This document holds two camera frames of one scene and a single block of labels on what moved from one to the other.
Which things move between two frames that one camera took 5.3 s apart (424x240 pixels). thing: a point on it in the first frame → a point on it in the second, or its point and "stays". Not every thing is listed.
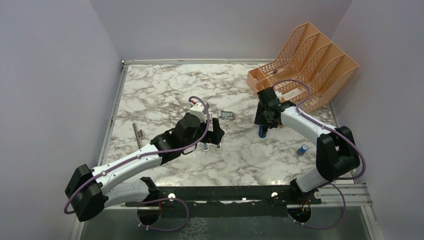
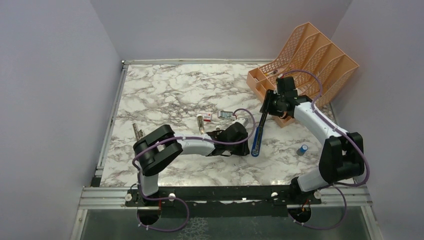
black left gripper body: x=200 y=130 → x=237 y=149
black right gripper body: x=262 y=117 → x=276 y=107
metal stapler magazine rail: x=139 y=135 stays
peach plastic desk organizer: x=314 y=59 stays
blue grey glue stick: x=301 y=151 stays
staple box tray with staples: x=226 y=115 stays
